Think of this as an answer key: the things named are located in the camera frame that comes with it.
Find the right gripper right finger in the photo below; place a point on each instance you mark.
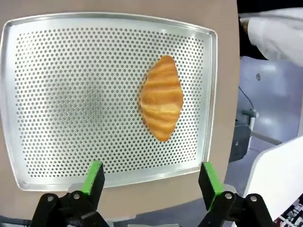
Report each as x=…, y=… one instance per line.
x=210, y=186

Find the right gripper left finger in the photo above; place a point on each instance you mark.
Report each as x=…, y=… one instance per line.
x=92, y=184

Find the large white side table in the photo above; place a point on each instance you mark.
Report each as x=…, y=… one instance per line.
x=281, y=175

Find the perforated metal baking tray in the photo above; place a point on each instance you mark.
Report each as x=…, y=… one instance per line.
x=71, y=94

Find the golden croissant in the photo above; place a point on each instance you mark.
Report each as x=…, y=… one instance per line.
x=162, y=99

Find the person in white shirt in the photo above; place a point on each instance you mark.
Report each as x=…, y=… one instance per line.
x=277, y=35

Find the grey table leg frame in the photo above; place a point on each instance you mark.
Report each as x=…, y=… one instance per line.
x=242, y=139

